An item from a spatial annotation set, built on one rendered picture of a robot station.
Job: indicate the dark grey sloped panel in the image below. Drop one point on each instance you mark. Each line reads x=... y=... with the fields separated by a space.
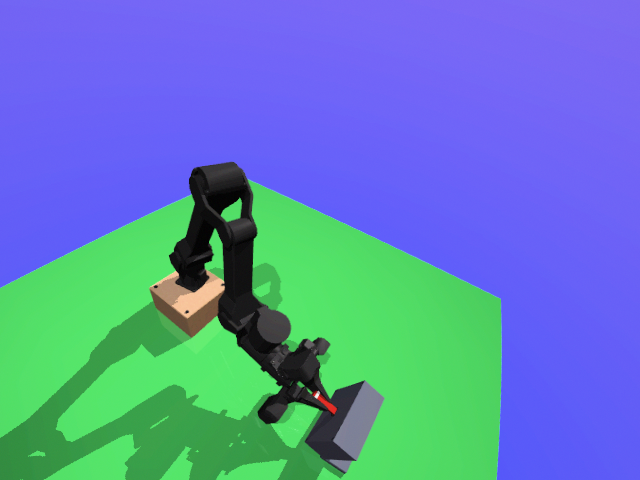
x=339 y=438

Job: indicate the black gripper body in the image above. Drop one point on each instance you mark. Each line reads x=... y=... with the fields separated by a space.
x=274 y=407

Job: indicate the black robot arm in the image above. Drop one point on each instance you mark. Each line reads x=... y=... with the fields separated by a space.
x=259 y=329

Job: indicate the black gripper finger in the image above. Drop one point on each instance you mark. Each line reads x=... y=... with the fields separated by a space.
x=315 y=385
x=306 y=398

